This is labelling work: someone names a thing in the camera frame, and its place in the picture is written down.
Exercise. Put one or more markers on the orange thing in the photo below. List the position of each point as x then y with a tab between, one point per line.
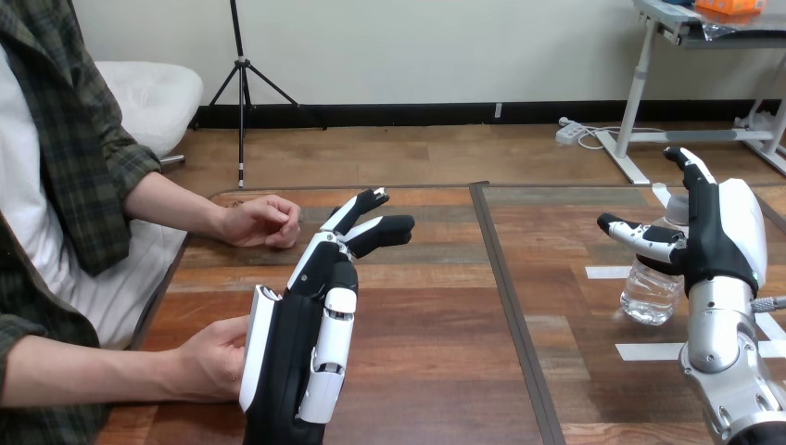
731	5

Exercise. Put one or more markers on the white cushioned chair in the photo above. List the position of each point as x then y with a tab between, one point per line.
153	98

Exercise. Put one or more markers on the person's body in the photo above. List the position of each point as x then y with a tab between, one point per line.
55	184

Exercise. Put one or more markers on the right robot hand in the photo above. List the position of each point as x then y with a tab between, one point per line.
715	239

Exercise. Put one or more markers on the person's forearm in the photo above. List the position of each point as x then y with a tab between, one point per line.
175	206
92	371

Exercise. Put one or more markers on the black tripod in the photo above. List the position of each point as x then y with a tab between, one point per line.
243	80

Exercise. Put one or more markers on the clear water bottle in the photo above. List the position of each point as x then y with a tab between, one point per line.
651	288

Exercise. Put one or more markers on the white desk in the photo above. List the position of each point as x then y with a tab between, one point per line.
688	86

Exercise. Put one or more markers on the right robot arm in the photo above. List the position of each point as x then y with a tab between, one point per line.
731	368

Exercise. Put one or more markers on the white power strip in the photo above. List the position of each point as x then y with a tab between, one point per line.
570	131

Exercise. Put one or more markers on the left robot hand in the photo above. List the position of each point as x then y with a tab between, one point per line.
288	344

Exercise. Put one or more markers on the person's hand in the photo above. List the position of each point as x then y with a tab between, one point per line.
261	221
212	362

